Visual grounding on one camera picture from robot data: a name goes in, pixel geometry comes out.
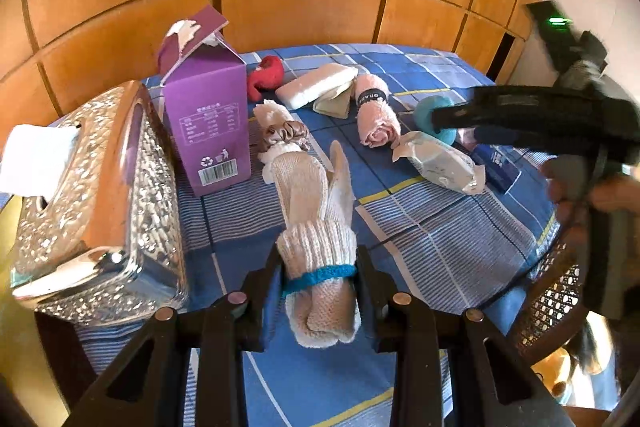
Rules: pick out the pink rolled towel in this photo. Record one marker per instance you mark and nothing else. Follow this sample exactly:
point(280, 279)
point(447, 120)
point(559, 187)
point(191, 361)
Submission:
point(377, 122)

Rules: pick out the blue plaid bed sheet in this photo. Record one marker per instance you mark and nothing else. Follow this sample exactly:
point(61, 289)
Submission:
point(453, 251)

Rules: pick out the dark blue small packet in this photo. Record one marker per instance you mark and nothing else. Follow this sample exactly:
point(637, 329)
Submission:
point(501, 172)

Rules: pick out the white knitted work glove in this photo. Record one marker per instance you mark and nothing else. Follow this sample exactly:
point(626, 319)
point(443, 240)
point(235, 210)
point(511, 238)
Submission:
point(317, 247)

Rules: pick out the beige folded cloth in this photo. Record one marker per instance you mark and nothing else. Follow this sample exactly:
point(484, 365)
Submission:
point(336, 102)

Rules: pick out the white tissue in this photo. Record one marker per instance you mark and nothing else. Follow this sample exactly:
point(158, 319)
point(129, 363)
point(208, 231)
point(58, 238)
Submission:
point(35, 158)

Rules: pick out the teal plush toy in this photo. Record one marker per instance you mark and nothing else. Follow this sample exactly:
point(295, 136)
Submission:
point(422, 116)

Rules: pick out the brown rattan chair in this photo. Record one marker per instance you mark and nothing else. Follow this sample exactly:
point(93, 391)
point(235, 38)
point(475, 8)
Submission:
point(552, 313)

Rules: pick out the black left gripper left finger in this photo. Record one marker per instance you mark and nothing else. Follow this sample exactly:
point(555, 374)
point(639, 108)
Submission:
point(239, 322)

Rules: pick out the brown satin scrunchie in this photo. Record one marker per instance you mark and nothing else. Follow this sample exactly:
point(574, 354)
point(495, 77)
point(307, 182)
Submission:
point(288, 132)

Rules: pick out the purple cardboard box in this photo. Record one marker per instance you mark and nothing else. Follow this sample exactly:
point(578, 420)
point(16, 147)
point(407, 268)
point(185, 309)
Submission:
point(203, 82)

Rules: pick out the red plush toy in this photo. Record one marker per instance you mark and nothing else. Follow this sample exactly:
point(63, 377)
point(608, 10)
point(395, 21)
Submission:
point(267, 76)

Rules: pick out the person's right hand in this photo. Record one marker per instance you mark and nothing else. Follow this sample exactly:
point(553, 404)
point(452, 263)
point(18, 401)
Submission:
point(619, 192)

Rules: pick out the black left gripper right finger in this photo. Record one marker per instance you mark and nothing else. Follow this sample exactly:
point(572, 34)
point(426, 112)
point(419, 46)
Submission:
point(397, 322)

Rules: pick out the white wet wipes packet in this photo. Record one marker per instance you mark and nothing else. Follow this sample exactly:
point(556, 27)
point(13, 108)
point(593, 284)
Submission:
point(440, 163)

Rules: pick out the white sponge block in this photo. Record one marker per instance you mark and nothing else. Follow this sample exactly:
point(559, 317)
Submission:
point(327, 81)

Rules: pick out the silver embossed tissue box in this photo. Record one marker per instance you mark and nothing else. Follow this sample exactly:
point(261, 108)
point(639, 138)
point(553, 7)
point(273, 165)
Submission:
point(106, 247)

